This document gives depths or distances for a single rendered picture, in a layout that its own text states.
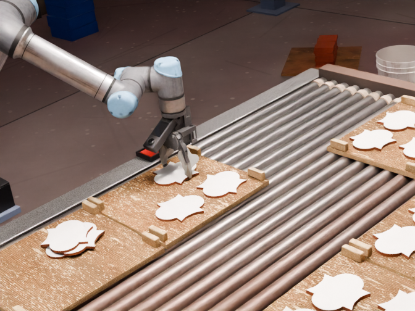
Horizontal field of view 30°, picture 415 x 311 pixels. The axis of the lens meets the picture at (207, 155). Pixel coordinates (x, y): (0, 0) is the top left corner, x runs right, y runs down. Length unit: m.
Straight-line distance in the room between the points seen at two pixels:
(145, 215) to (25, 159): 2.72
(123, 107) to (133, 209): 0.30
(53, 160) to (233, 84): 1.44
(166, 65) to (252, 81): 3.29
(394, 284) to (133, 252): 0.66
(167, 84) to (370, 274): 0.79
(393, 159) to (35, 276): 1.08
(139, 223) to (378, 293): 0.69
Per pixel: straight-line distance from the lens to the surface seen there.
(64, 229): 2.13
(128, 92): 2.10
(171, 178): 2.31
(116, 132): 4.93
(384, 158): 2.35
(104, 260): 2.01
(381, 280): 1.85
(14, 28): 2.13
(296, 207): 2.16
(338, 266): 1.89
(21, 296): 1.96
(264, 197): 2.21
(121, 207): 2.22
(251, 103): 2.82
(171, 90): 2.21
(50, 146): 4.92
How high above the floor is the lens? 2.05
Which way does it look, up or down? 27 degrees down
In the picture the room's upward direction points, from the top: 7 degrees counter-clockwise
